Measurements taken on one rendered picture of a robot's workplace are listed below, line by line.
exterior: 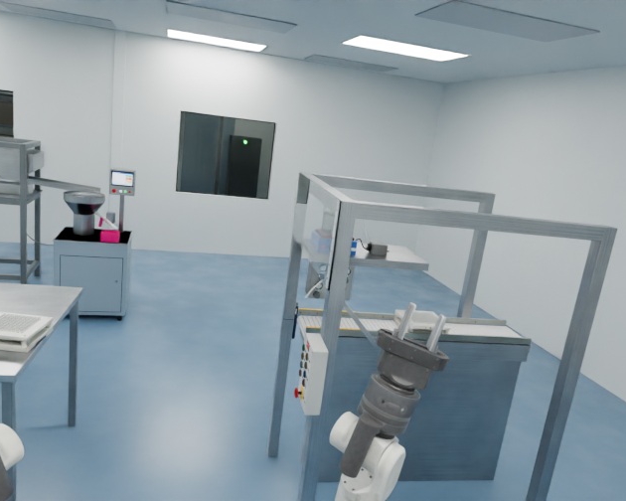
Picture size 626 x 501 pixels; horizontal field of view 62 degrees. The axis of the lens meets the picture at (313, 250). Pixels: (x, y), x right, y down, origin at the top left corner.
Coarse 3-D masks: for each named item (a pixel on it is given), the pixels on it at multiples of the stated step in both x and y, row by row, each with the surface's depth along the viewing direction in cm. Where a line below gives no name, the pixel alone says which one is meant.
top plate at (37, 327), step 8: (0, 312) 244; (40, 320) 241; (48, 320) 242; (32, 328) 232; (40, 328) 234; (0, 336) 222; (8, 336) 222; (16, 336) 222; (24, 336) 223; (32, 336) 227
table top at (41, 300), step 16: (0, 288) 292; (16, 288) 295; (32, 288) 298; (48, 288) 301; (64, 288) 304; (80, 288) 308; (0, 304) 271; (16, 304) 273; (32, 304) 276; (48, 304) 279; (64, 304) 281; (48, 336) 246; (0, 352) 222; (16, 352) 224; (32, 352) 225; (0, 368) 209; (16, 368) 211
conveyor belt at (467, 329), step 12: (300, 324) 288; (312, 324) 287; (348, 324) 294; (372, 324) 298; (384, 324) 301; (396, 324) 303; (456, 324) 316; (468, 324) 319; (360, 336) 280; (516, 336) 309
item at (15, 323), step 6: (6, 318) 236; (12, 318) 237; (18, 318) 239; (24, 318) 238; (30, 318) 239; (0, 324) 231; (6, 324) 230; (12, 324) 232; (18, 324) 233; (24, 324) 233
